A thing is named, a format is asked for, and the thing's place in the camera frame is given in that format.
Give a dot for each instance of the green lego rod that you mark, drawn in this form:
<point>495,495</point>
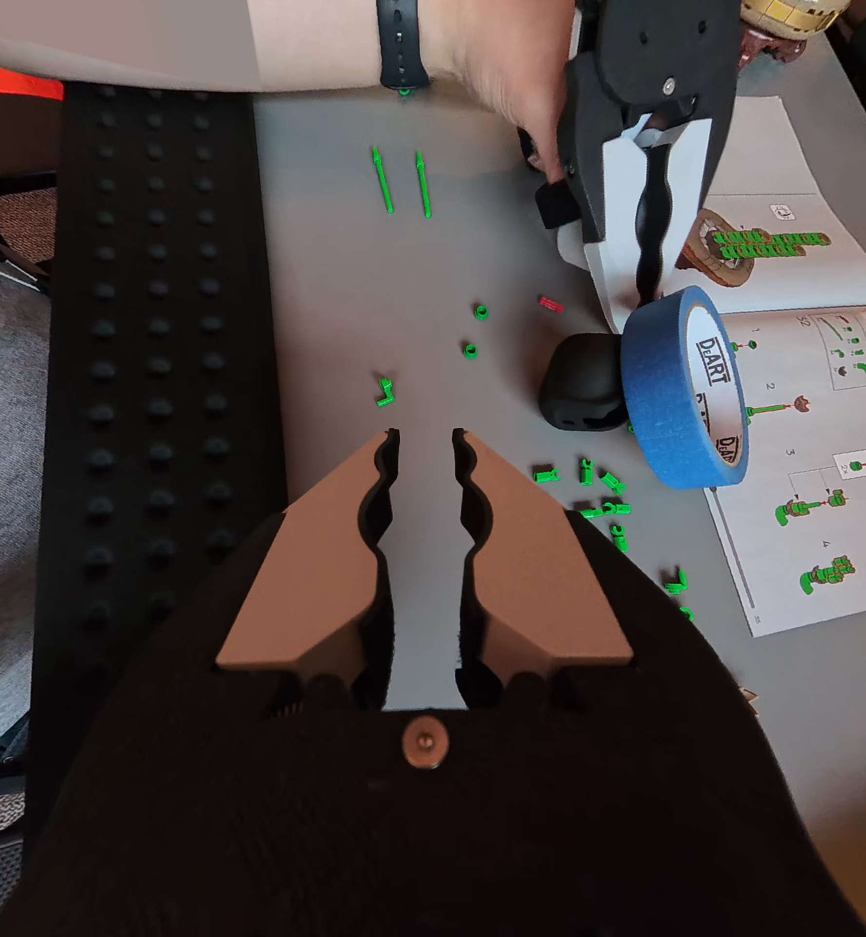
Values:
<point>383,179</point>
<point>423,184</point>

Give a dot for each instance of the blue masking tape roll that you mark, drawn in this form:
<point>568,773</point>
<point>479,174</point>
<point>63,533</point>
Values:
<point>659,395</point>

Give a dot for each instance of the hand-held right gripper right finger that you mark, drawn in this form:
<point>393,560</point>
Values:
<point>550,585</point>

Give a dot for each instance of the person's left forearm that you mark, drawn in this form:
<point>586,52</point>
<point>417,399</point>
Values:
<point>316,44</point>

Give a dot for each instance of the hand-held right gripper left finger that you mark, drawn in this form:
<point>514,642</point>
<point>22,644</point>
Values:
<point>308,578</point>

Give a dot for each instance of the brown lego pot model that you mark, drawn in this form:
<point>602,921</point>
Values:
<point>784,22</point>

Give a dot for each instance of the person's left hand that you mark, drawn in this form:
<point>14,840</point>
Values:
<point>506,58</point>

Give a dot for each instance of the cluster of small green bricks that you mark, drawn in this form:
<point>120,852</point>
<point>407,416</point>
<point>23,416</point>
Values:
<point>546,476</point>

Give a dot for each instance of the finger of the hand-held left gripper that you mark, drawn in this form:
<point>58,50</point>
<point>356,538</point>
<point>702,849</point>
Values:
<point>619,219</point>
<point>689,190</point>

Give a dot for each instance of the black wrist band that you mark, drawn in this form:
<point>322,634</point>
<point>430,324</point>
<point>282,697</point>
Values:
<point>402,44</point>

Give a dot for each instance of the person's grey printed t-shirt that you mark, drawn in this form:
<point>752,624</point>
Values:
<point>1,439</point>

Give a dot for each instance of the black studded mat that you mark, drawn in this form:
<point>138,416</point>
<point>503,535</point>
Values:
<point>155,293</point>

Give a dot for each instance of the red cloth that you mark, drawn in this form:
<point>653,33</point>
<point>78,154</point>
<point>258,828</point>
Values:
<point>8,77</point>

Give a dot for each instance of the green angled lego piece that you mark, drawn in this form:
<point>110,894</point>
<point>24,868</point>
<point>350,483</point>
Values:
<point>385,393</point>

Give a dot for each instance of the black rounded case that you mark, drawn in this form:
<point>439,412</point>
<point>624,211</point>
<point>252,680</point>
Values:
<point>583,380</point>

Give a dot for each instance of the red lego piece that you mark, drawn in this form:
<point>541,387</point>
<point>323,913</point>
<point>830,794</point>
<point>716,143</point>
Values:
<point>551,304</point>

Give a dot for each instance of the lego instruction booklet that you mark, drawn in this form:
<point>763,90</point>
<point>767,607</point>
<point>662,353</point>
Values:
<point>791,439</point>

